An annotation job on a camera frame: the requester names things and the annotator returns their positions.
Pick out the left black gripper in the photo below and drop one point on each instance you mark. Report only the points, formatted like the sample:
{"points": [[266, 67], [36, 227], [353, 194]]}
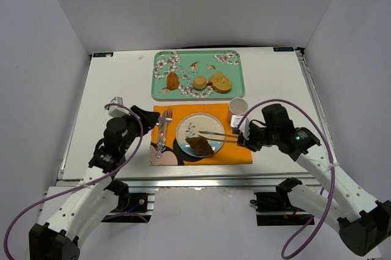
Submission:
{"points": [[142, 116]]}

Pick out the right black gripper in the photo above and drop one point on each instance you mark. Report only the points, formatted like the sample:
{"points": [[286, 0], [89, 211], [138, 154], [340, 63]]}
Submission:
{"points": [[244, 139]]}

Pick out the dark brown croissant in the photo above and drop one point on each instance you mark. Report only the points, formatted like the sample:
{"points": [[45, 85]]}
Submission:
{"points": [[200, 146]]}

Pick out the metal serving tongs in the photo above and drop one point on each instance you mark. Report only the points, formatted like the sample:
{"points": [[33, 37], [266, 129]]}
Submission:
{"points": [[219, 137]]}

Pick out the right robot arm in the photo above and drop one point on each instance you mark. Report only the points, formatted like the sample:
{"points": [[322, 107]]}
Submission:
{"points": [[361, 220]]}

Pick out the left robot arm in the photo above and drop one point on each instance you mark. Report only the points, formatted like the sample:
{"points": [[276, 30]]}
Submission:
{"points": [[98, 192]]}

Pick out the orange glazed bread roll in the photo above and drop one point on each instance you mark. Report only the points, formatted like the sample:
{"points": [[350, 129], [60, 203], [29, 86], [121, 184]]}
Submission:
{"points": [[172, 81]]}

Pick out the sliced seeded bread loaf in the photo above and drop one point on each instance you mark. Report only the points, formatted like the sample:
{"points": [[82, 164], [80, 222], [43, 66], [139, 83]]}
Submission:
{"points": [[220, 83]]}

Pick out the silver fork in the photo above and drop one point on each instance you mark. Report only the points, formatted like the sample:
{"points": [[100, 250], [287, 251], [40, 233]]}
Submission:
{"points": [[167, 122]]}

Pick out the silver table knife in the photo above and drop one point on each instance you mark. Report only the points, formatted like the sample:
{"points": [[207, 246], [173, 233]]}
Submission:
{"points": [[161, 122]]}

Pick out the silver spoon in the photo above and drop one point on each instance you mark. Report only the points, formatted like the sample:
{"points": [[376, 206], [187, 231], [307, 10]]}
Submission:
{"points": [[159, 146]]}

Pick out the cream and blue plate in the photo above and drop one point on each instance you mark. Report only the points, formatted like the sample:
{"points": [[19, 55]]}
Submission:
{"points": [[191, 125]]}

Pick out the pink mug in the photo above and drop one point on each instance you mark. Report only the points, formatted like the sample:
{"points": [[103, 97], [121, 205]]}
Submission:
{"points": [[237, 106]]}

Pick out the orange cartoon placemat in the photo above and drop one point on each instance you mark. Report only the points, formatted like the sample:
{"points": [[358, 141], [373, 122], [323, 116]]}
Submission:
{"points": [[229, 154]]}

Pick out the small round yellow bun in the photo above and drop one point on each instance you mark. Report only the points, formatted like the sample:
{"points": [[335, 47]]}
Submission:
{"points": [[199, 83]]}

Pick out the green floral serving tray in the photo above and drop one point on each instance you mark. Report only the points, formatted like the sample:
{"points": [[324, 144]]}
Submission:
{"points": [[188, 64]]}

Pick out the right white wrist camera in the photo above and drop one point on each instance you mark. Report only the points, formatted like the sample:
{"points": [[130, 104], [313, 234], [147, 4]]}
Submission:
{"points": [[239, 124]]}

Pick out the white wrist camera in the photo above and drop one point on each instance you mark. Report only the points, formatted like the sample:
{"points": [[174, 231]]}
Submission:
{"points": [[239, 124], [117, 111]]}

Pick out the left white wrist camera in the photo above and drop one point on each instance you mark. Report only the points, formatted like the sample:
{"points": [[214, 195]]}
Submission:
{"points": [[117, 111]]}

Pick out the aluminium table frame rail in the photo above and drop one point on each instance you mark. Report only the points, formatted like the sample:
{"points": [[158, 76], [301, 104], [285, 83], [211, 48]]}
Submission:
{"points": [[267, 74]]}

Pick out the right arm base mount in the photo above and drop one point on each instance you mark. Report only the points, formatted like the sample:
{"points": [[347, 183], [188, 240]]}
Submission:
{"points": [[272, 211]]}

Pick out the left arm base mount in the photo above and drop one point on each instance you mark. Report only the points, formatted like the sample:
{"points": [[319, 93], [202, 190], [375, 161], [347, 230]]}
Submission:
{"points": [[135, 208]]}

